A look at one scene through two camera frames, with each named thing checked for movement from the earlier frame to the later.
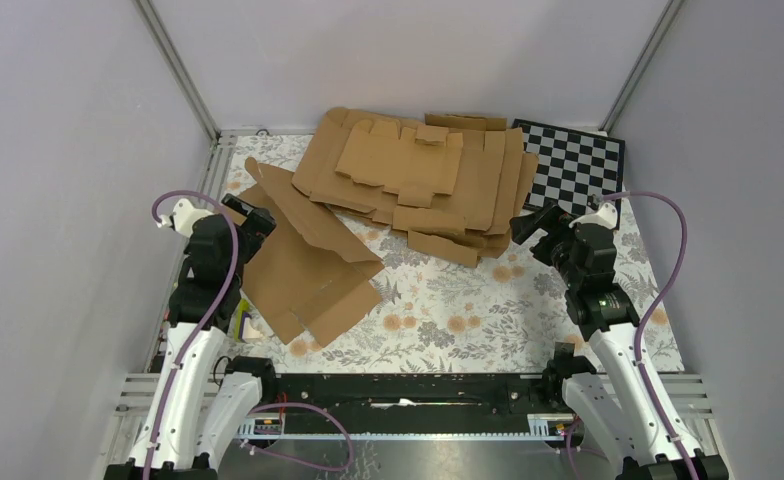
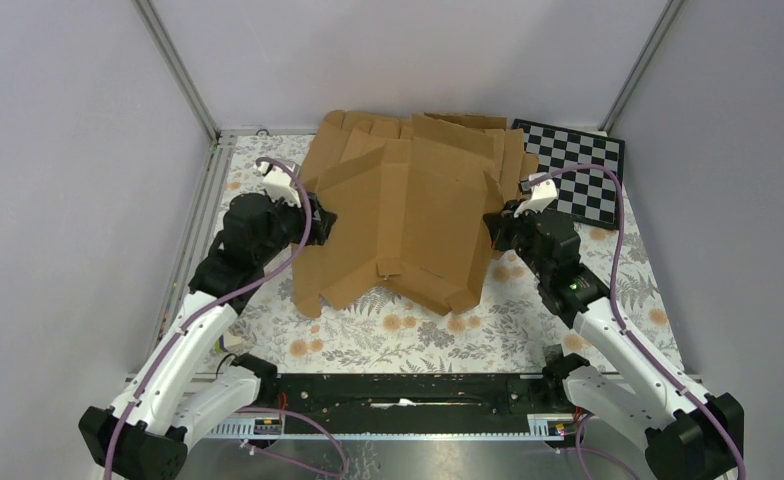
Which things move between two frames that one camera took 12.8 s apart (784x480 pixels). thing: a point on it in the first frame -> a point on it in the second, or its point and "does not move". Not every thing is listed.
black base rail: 415,403 does not move
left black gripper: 256,227 -> 321,221
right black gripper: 553,219 -> 500,224
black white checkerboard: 572,166 does not move
